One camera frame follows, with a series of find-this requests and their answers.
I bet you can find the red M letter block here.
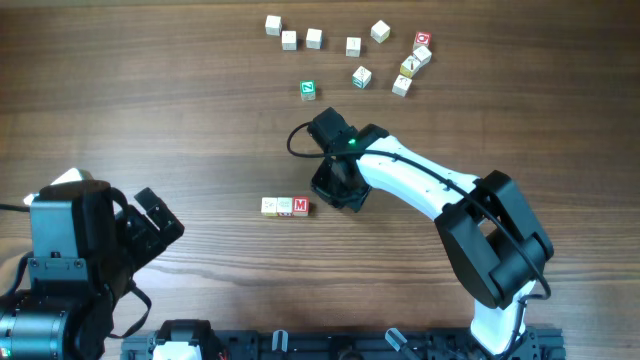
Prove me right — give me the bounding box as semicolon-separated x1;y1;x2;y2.
292;196;311;216

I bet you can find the red U side block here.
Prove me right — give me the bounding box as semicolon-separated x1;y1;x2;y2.
276;197;293;217

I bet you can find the yellow-edged white block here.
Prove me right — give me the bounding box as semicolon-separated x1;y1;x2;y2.
261;197;278;216

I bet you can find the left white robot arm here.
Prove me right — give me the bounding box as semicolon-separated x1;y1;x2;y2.
1;180;184;360

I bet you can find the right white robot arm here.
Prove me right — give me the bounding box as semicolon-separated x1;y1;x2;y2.
301;108;554;359

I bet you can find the green Z letter block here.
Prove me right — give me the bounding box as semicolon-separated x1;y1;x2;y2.
299;80;316;101

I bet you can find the white block teal side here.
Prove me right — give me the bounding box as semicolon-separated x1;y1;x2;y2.
352;66;372;89

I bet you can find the white block number 2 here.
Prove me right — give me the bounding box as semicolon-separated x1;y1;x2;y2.
392;74;412;97

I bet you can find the yellow bordered picture block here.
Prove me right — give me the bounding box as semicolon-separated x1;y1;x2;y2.
399;55;421;78

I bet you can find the white block bird-like picture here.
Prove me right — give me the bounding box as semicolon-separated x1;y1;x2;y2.
345;37;362;58

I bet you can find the white block red Y side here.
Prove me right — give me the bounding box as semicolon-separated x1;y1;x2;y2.
306;28;323;50

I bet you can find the white block turtle picture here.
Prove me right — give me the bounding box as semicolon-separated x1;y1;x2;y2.
281;30;297;51

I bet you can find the white block beside yellow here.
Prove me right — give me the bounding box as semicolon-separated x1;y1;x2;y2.
412;45;432;67

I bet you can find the plain white wooden block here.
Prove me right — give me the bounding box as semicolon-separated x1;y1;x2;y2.
370;20;391;43

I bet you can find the red Q letter block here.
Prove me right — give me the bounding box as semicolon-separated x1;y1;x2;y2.
413;32;432;50

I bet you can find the white block green side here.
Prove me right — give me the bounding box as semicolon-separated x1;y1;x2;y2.
265;15;283;36

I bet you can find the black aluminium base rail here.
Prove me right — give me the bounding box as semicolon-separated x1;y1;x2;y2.
119;318;566;360

